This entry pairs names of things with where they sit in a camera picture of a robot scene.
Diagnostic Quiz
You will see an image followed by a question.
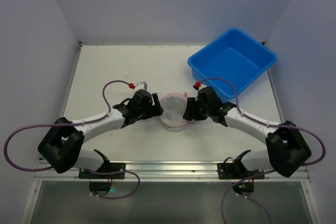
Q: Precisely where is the white mesh laundry bag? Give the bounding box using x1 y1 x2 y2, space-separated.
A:
159 93 190 131

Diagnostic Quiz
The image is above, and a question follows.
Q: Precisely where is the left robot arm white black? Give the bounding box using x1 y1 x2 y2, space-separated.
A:
38 89 163 176

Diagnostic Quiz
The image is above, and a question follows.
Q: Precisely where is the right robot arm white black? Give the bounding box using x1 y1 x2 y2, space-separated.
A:
183 87 311 179

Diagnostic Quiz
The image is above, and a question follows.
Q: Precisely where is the blue plastic tub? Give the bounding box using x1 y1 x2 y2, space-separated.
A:
187 28 277 102

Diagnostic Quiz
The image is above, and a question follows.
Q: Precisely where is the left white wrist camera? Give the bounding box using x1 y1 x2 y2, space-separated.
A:
134 81 148 91

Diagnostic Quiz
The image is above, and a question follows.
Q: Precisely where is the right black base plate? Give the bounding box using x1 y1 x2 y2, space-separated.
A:
217 157 239 180

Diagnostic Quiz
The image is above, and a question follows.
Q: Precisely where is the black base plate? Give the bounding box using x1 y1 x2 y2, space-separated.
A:
78 162 126 179
217 157 239 180

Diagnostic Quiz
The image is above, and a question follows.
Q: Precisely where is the aluminium mounting rail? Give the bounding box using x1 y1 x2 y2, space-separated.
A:
34 161 310 182

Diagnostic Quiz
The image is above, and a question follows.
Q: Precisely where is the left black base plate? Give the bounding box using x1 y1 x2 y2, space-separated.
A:
78 162 126 179

